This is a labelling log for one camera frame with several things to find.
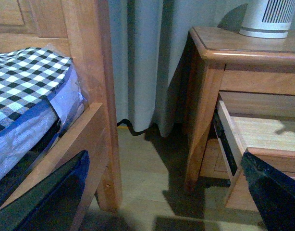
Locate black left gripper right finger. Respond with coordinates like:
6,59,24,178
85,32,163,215
241,152,295,231

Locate plastic wrapped blue mattress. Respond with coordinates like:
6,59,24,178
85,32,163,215
0,61,84,181

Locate grey curtain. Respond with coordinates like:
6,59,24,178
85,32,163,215
108,0,295,138

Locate wooden drawer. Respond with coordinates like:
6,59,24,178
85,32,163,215
214,91,295,181
199,139,232,180

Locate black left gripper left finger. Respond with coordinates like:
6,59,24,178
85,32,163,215
0,150,90,231

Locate wooden bed frame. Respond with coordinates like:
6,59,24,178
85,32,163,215
0,0,122,231

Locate black white checkered bedsheet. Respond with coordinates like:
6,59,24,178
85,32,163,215
0,47,72,133

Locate wooden nightstand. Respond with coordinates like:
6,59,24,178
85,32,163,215
185,26,295,211

